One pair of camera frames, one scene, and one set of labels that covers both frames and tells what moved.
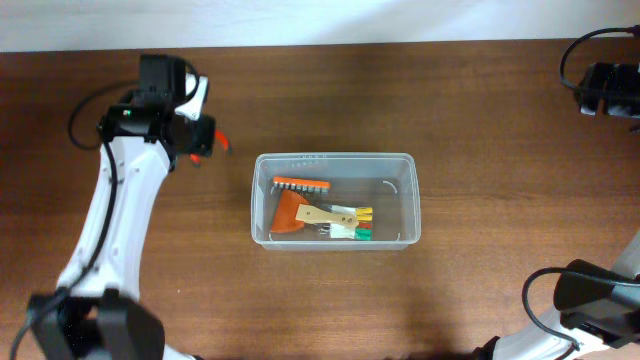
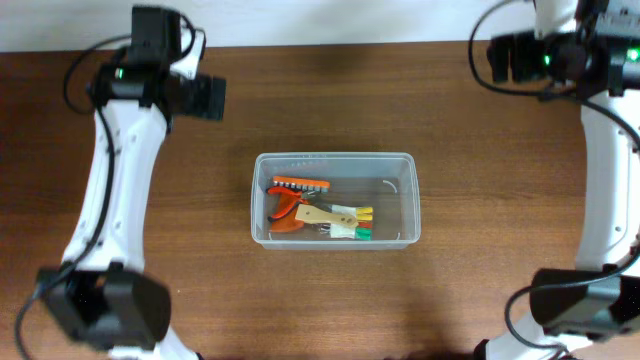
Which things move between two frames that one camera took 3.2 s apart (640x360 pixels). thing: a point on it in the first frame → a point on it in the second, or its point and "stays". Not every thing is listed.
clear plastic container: x=336 y=201 stays
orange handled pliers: x=195 y=159 → x=301 y=197
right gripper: x=618 y=78 → x=522 y=48
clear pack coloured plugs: x=362 y=231 stays
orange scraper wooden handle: x=291 y=212 stays
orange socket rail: x=303 y=184 stays
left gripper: x=207 y=141 → x=210 y=98
